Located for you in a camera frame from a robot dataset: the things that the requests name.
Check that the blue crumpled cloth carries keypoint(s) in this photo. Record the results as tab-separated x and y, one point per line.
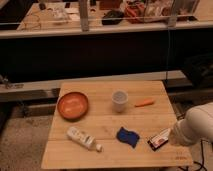
129	137

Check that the white tube bottle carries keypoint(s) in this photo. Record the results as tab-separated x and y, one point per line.
84	139

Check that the black bag on shelf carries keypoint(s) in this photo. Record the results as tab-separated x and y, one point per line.
112	17

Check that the red object on shelf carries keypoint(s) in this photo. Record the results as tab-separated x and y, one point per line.
134	13

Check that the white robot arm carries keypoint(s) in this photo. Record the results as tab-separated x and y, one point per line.
197	124

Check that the orange wooden bowl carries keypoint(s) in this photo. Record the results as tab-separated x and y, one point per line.
73	105

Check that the orange carrot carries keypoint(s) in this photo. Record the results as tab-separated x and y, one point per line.
145	102

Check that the white plastic cup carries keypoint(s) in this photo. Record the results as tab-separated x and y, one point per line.
119	100

